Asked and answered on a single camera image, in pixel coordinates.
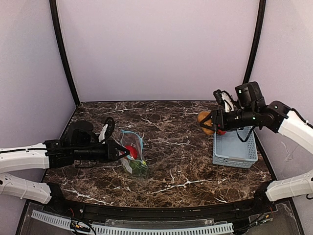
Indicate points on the green grapes bunch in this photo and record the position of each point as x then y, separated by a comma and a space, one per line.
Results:
139, 168

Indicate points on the right black frame post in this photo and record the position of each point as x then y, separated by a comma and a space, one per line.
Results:
255, 40

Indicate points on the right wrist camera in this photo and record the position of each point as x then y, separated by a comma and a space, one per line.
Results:
224, 99

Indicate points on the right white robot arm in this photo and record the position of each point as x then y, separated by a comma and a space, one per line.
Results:
251, 110

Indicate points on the black frame post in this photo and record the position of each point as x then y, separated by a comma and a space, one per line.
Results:
62, 51
255, 40

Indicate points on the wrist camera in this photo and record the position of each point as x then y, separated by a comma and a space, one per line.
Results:
224, 99
107, 130

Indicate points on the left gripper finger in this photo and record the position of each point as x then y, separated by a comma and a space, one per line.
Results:
121, 149
120, 156

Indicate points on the black front rail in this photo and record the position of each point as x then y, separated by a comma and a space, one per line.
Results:
228, 211

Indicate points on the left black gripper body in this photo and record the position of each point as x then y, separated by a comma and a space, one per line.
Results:
111, 150

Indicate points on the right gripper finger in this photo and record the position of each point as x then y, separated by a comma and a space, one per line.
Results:
204, 117
207, 127

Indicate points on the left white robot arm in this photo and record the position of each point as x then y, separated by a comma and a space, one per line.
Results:
80, 144

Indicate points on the grey slotted cable duct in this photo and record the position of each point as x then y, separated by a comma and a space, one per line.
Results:
124, 227

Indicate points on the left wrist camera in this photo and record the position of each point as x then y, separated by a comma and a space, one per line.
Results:
107, 130

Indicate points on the red apple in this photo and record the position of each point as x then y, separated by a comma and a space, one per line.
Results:
220, 132

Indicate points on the clear zip top bag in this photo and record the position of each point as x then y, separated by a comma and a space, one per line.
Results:
133, 139

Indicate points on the left black frame post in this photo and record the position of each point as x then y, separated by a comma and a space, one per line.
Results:
62, 51

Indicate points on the light blue plastic basket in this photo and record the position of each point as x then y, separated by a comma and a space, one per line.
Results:
235, 148

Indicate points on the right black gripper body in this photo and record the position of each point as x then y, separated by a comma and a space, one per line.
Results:
217, 120

